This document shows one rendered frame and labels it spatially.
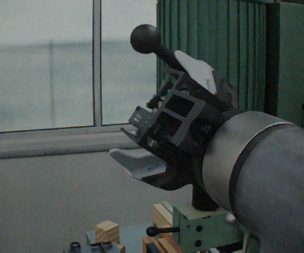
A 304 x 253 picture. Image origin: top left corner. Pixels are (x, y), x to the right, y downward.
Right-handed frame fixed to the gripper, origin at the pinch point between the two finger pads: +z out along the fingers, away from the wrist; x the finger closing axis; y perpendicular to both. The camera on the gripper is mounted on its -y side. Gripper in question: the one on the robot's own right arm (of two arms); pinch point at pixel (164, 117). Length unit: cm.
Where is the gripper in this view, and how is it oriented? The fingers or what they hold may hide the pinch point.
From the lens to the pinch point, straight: 48.3
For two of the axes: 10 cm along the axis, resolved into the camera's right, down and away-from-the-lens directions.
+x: -5.5, 8.4, 0.0
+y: -7.6, -5.0, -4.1
